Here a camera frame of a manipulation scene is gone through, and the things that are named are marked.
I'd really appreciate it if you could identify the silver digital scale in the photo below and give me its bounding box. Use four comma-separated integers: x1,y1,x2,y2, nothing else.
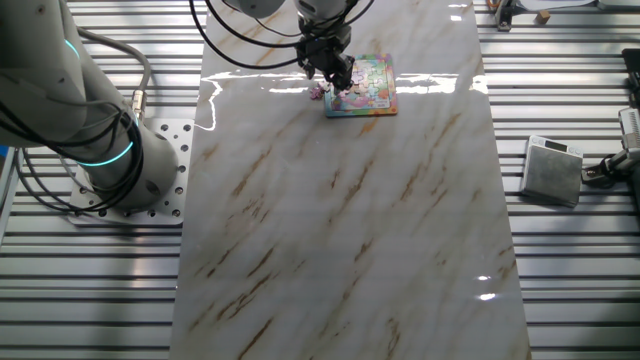
518,134,585,209

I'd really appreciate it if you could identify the grey ribbed device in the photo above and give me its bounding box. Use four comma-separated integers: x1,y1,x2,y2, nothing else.
617,106,640,151

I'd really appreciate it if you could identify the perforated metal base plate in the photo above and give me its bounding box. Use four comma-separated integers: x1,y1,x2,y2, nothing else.
67,118,195,227

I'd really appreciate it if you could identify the grey flat object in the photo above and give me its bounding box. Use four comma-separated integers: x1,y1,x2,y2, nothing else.
597,0,640,11

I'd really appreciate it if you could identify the marble pattern board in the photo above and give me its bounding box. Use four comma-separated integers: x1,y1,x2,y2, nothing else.
169,0,532,360

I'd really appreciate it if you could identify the long black cable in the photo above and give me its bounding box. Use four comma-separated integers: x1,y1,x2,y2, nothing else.
203,0,376,50
188,0,301,71

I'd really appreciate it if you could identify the grey cable with metal plug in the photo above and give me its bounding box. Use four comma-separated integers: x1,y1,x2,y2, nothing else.
77,26,154,124

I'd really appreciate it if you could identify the black box device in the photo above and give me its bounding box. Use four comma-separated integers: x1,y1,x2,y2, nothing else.
621,48,640,107

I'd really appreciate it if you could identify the black upright clamp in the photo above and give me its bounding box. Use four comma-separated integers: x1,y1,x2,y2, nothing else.
494,0,516,32

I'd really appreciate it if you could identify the black cable loop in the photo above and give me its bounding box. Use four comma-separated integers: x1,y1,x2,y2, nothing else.
0,99,131,166
12,112,146,216

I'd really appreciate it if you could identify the black metal clamp connector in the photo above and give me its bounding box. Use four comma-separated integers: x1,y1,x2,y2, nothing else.
581,151,631,190

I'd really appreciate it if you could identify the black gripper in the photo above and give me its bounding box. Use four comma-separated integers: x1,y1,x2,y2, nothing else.
297,24,357,94

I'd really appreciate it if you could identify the colourful butterfly puzzle board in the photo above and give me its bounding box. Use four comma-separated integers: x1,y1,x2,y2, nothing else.
323,53,400,119

